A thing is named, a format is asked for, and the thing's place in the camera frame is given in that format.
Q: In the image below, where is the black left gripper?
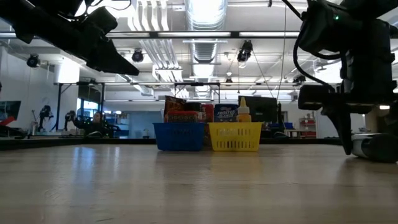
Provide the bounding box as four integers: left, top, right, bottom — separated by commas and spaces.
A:
18, 6, 141, 77

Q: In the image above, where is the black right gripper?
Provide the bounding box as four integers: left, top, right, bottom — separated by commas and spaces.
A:
297, 18, 398, 156

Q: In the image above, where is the orange black snack packet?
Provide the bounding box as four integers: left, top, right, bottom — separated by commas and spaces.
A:
163, 95, 187, 123

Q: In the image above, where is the blue Frosted Flakes cereal box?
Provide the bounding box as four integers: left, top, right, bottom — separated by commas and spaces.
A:
213, 103, 239, 123

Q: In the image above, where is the tall yellow squeeze bottle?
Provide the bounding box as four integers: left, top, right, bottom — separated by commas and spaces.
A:
236, 96, 252, 123

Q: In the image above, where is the white ceiling pipe bundle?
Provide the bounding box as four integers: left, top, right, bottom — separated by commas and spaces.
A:
129, 0, 184, 82

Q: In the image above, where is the red background shelf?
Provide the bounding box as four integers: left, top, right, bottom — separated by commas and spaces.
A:
299, 117, 317, 138

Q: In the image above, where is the person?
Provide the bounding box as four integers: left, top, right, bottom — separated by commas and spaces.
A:
83, 111, 114, 138

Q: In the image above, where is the black overhead rig beam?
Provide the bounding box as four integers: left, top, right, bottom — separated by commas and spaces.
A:
0, 30, 301, 39

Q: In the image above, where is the blue plastic basket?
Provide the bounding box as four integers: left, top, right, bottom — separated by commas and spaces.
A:
152, 121, 206, 152

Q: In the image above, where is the black computer monitor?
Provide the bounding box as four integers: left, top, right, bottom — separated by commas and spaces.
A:
238, 95, 279, 124

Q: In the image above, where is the dark background monitor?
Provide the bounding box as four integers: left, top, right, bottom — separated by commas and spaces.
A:
0, 100, 22, 123

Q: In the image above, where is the yellow plastic basket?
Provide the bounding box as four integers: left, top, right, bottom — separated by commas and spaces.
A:
207, 121, 263, 152

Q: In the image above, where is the white rectangular ceiling duct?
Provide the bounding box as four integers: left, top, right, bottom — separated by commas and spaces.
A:
114, 73, 154, 96

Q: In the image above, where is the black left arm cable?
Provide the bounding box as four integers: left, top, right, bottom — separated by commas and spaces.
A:
82, 0, 133, 12

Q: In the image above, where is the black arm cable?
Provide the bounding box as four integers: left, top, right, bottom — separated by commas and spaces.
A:
82, 0, 133, 12
281, 0, 341, 93

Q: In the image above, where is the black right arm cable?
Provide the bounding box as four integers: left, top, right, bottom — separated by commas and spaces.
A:
281, 0, 341, 93

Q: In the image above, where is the black metal table frame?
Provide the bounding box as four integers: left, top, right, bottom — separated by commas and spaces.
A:
0, 136, 345, 151

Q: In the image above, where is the silver ceiling air duct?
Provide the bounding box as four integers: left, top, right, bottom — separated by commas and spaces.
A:
184, 0, 229, 65

